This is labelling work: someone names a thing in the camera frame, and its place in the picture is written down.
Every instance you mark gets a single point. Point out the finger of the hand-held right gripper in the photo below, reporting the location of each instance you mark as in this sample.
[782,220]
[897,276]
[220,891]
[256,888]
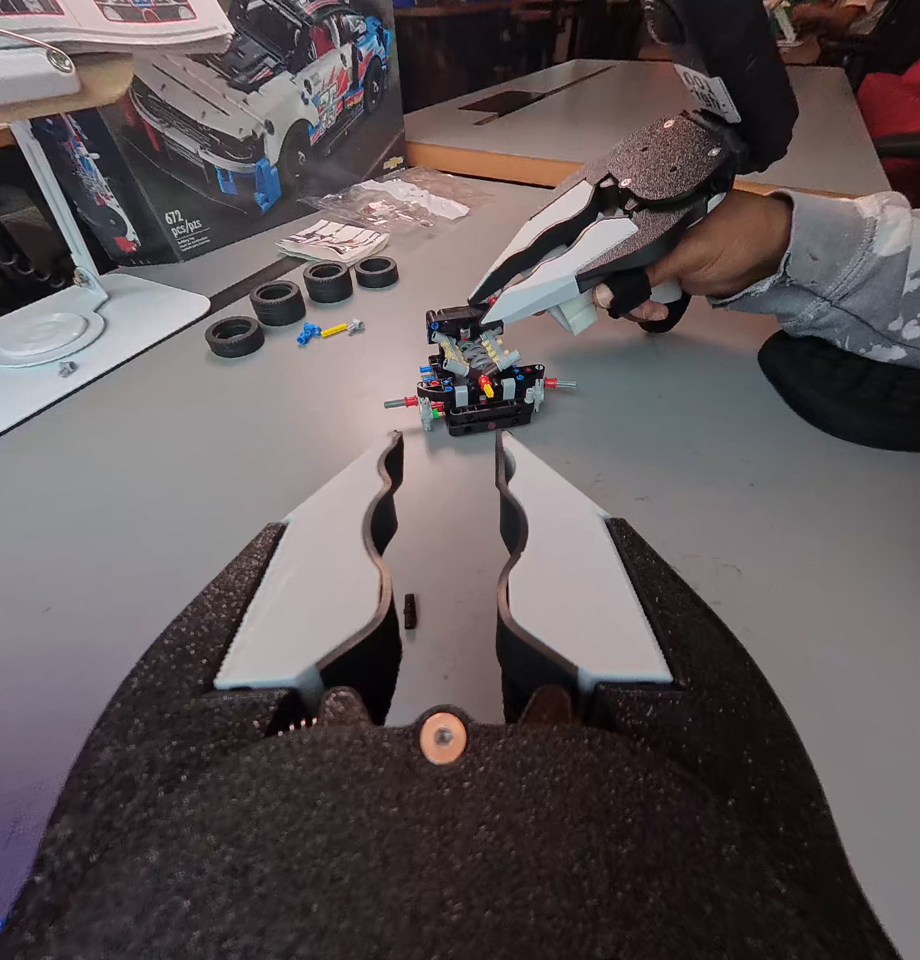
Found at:
[538,232]
[565,277]

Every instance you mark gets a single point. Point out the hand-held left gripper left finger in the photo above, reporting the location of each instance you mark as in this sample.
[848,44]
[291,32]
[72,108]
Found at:
[302,592]

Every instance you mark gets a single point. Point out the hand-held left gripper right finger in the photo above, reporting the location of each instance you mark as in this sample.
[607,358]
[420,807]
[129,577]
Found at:
[580,592]

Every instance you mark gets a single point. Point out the group of small toy pins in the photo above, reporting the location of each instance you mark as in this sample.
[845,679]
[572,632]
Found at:
[409,611]

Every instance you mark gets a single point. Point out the toy brick engine assembly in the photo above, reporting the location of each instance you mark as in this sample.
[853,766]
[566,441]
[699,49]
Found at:
[490,409]

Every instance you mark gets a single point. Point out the person's right forearm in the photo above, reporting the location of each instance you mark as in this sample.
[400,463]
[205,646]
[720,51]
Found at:
[857,277]

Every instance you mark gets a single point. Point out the grey desk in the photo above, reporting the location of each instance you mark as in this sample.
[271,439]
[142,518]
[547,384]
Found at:
[167,465]

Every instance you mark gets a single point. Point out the person's right hand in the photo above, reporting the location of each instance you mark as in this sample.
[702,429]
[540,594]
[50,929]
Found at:
[729,247]

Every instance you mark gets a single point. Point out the light grey neighbouring table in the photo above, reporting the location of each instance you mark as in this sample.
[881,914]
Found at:
[580,127]

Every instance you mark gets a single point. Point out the clear plastic bag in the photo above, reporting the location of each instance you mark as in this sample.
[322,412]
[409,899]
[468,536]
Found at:
[400,199]

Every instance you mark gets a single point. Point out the narrow black rubber tire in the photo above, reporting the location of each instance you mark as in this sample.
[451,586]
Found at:
[254,341]
[388,277]

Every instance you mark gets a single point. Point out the wide black rubber tire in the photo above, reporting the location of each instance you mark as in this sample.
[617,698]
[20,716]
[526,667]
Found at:
[295,311]
[343,289]

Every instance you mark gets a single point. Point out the sticker sheet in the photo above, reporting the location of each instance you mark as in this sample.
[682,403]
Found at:
[332,240]

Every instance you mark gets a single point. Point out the blue toy brick connector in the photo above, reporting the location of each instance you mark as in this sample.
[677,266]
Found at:
[306,334]

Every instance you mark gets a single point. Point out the toy car set box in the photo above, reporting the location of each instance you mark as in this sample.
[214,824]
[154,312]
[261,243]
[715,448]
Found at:
[205,150]

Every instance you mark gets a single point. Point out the instruction booklet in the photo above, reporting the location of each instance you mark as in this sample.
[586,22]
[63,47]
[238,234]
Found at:
[130,22]

